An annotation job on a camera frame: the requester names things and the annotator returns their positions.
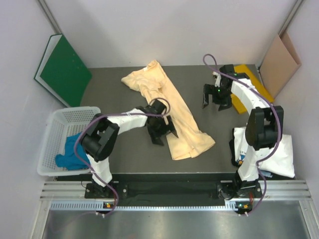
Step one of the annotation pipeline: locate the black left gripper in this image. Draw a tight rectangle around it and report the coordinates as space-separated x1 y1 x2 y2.
147 115 176 145

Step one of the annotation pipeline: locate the perforated cable duct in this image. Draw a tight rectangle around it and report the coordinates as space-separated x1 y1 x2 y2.
50 201 251 212

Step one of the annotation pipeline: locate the white plastic basket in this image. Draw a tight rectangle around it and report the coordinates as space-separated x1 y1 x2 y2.
37 106 101 177

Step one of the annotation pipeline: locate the blue t shirt in basket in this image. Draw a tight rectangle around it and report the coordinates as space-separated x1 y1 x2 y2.
55 133 88 170

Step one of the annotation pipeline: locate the aluminium frame rail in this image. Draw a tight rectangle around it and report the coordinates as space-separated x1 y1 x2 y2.
40 180 312 201

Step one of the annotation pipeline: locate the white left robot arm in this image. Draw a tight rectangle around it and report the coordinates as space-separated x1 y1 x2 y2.
74 98 178 198

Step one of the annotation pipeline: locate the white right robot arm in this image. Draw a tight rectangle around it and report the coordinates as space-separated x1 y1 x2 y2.
202 64 284 197

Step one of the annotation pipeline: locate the white folded t shirt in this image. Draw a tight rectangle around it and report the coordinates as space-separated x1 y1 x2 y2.
232 127 295 178

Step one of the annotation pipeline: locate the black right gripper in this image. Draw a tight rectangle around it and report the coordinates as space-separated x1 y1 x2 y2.
201 84 231 112

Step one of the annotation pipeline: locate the green binder folder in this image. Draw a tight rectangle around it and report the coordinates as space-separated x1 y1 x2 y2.
34 34 92 107

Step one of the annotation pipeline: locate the beige cardboard folder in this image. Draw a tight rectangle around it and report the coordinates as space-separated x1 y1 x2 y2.
260 32 301 98

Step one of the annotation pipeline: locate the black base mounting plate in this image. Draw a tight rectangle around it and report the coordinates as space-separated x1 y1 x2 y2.
84 181 264 200

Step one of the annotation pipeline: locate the cream yellow t shirt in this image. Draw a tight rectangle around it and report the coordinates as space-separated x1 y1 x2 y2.
121 59 216 161

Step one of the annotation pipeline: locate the yellow plastic folder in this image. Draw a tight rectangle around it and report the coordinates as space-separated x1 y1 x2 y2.
231 64 274 114

